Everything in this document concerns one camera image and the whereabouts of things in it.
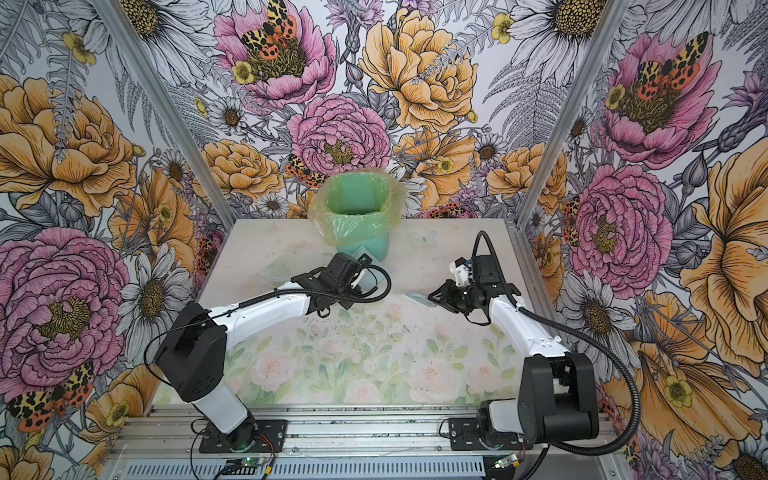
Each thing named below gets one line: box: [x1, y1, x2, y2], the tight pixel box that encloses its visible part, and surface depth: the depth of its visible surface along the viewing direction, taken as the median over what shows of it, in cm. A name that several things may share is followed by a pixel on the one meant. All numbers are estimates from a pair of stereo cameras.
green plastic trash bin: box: [315, 172, 394, 262], surface depth 93 cm
